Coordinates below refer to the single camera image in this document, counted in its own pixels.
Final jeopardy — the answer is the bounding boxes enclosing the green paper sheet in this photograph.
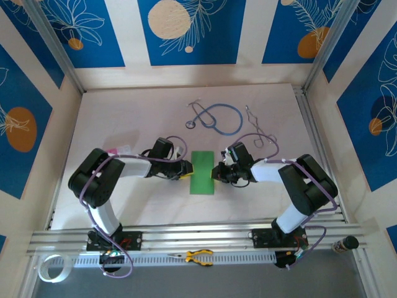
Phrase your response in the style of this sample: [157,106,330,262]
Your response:
[189,150,215,196]

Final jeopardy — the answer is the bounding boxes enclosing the blue stethoscope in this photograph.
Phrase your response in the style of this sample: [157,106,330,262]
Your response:
[185,98,244,137]

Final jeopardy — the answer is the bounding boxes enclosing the yellow black pliers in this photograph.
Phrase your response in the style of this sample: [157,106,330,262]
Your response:
[167,249,215,267]

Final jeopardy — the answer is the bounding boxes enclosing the clear tape roll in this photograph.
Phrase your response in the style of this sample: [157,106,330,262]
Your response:
[38,254,71,283]

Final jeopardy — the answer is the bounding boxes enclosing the bent silver wire tool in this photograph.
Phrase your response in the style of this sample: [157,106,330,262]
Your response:
[246,105,278,147]

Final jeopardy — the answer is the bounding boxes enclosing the aluminium rail frame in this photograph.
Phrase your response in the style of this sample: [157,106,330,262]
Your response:
[26,217,370,258]

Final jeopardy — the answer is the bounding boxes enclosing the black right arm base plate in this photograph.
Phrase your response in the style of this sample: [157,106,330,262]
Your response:
[251,228,309,249]

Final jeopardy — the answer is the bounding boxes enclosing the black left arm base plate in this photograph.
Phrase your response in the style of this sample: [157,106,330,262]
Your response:
[86,230,143,252]

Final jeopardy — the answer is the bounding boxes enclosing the white slotted cable duct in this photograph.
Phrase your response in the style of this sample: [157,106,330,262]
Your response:
[49,250,277,268]

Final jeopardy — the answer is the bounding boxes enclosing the aluminium side rail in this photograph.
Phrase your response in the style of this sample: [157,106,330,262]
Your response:
[293,85,347,223]

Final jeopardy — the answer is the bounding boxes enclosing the black controller board with wires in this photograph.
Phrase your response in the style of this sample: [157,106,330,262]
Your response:
[275,248,308,269]
[99,250,127,267]

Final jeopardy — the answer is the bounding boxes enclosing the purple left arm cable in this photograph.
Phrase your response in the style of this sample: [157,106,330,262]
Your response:
[79,135,189,278]

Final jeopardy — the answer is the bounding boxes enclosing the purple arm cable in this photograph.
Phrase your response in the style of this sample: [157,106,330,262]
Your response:
[240,133,339,270]
[79,135,189,278]

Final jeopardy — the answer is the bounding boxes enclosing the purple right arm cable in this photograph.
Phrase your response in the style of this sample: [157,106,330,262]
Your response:
[240,133,339,270]

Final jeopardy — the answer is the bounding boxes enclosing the aluminium corner post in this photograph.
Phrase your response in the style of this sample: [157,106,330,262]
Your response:
[303,0,357,91]
[21,0,86,94]

